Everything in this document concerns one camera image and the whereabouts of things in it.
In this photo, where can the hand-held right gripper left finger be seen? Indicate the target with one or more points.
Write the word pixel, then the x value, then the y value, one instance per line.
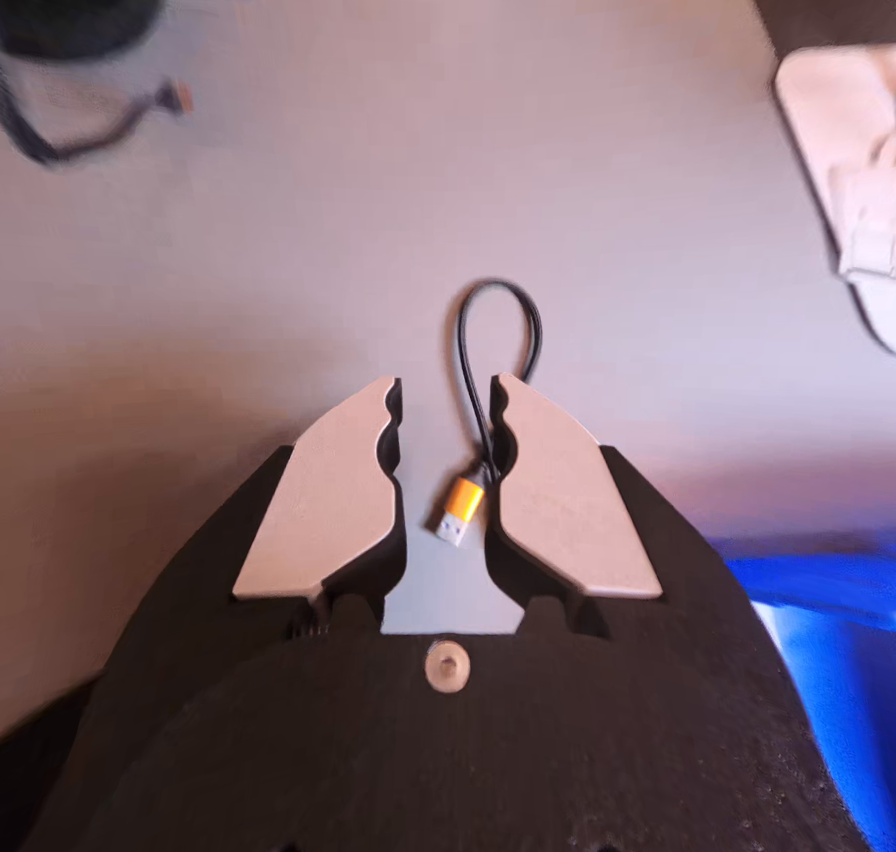
pixel 329 509

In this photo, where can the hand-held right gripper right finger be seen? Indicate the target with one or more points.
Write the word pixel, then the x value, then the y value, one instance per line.
pixel 567 509

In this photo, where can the blue plastic bin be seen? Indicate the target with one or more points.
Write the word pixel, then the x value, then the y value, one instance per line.
pixel 840 656

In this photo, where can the black mesh chair pad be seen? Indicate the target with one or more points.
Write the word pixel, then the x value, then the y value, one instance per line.
pixel 70 19

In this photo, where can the white stand with printed tags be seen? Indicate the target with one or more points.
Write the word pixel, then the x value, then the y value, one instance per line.
pixel 826 131

